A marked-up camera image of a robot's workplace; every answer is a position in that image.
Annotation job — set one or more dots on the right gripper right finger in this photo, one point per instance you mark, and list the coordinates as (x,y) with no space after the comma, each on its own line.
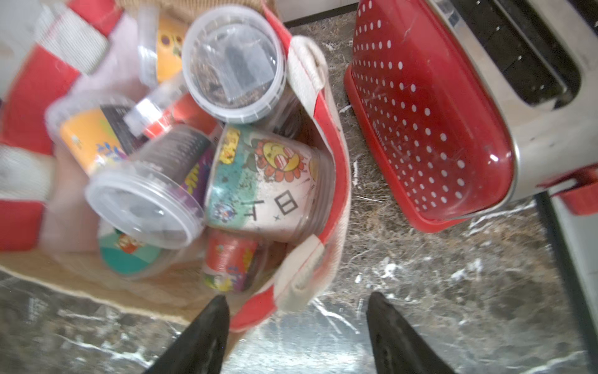
(396,346)

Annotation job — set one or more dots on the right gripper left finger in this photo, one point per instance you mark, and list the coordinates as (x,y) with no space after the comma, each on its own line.
(201,346)

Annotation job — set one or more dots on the seed jar red label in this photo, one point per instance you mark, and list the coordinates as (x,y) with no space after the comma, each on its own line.
(232,261)

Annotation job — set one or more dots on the seed jar orange label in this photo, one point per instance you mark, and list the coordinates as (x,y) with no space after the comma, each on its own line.
(91,125)

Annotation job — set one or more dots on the seed jar green label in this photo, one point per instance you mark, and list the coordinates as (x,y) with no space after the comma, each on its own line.
(129,258)

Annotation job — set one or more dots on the seed jar sunflower label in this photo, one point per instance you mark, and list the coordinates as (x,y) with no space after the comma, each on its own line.
(267,185)

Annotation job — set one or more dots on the seed jar yellow label back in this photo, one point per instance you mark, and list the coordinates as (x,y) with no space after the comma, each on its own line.
(160,42)

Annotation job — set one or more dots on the red burlap canvas bag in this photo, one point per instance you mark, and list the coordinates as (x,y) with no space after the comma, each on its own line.
(48,229)

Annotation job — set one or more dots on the red silver toaster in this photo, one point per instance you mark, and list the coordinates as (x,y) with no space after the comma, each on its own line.
(468,106)

